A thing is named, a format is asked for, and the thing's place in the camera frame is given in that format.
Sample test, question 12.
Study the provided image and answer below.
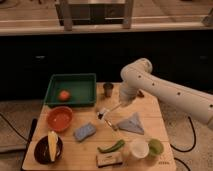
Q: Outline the black cable left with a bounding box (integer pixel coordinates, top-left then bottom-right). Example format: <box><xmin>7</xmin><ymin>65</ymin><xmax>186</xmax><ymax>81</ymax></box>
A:
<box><xmin>0</xmin><ymin>113</ymin><xmax>29</xmax><ymax>142</ymax></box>

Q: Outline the white cup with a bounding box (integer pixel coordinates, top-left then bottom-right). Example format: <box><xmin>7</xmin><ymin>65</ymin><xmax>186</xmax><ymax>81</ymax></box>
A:
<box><xmin>130</xmin><ymin>139</ymin><xmax>149</xmax><ymax>159</ymax></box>

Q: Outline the metal stool frame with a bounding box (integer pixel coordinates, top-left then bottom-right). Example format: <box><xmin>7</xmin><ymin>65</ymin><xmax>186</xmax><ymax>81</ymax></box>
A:
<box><xmin>55</xmin><ymin>0</ymin><xmax>134</xmax><ymax>31</ymax></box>

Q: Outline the dark brown bowl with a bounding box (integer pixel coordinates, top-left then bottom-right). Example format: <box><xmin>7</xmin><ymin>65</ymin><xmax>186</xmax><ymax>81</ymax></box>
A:
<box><xmin>34</xmin><ymin>136</ymin><xmax>63</xmax><ymax>164</ymax></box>

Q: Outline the black power cable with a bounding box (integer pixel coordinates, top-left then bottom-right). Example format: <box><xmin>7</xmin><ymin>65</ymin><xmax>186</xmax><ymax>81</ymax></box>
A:
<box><xmin>170</xmin><ymin>115</ymin><xmax>198</xmax><ymax>171</ymax></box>

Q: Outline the blue sponge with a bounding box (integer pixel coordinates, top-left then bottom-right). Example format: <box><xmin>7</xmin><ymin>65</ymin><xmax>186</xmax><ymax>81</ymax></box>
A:
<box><xmin>73</xmin><ymin>123</ymin><xmax>96</xmax><ymax>142</ymax></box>

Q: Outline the metal fork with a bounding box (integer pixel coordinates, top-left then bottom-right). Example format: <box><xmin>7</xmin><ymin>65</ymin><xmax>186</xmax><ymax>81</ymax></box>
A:
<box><xmin>105</xmin><ymin>120</ymin><xmax>117</xmax><ymax>131</ymax></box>

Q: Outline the red bowl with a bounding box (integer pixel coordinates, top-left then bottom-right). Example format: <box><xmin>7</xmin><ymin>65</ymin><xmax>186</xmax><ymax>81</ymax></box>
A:
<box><xmin>46</xmin><ymin>106</ymin><xmax>73</xmax><ymax>132</ymax></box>

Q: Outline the brown rectangular eraser block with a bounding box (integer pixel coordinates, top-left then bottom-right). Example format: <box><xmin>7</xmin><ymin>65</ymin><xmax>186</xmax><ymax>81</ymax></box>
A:
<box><xmin>96</xmin><ymin>152</ymin><xmax>123</xmax><ymax>168</ymax></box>

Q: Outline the green plastic tray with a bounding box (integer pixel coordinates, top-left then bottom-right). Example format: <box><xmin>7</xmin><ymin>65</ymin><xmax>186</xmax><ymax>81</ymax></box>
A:
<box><xmin>44</xmin><ymin>73</ymin><xmax>96</xmax><ymax>107</ymax></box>

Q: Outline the orange tomato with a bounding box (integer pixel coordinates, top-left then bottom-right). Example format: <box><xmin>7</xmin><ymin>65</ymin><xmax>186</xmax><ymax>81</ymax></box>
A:
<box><xmin>58</xmin><ymin>90</ymin><xmax>71</xmax><ymax>101</ymax></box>

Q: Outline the grey folded cloth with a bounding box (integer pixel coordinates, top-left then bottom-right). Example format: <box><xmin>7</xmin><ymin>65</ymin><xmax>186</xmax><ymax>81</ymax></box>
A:
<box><xmin>117</xmin><ymin>113</ymin><xmax>144</xmax><ymax>135</ymax></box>

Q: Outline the green chili pepper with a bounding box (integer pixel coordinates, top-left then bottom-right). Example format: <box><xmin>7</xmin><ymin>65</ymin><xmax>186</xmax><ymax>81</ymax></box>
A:
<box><xmin>97</xmin><ymin>139</ymin><xmax>125</xmax><ymax>153</ymax></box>

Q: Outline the green cup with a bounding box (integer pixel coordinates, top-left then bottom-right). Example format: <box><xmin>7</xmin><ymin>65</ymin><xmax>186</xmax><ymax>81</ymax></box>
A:
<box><xmin>148</xmin><ymin>139</ymin><xmax>164</xmax><ymax>157</ymax></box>

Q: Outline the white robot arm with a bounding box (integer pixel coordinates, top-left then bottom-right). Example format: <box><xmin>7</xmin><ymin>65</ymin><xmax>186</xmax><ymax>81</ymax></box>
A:
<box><xmin>119</xmin><ymin>58</ymin><xmax>213</xmax><ymax>130</ymax></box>

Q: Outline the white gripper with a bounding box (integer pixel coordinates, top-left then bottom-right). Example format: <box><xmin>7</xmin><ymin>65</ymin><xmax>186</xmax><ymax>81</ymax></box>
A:
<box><xmin>119</xmin><ymin>82</ymin><xmax>138</xmax><ymax>107</ymax></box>

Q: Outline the small metal cup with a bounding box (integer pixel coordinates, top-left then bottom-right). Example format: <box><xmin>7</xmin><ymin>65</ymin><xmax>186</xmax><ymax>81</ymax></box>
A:
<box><xmin>103</xmin><ymin>82</ymin><xmax>114</xmax><ymax>97</ymax></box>

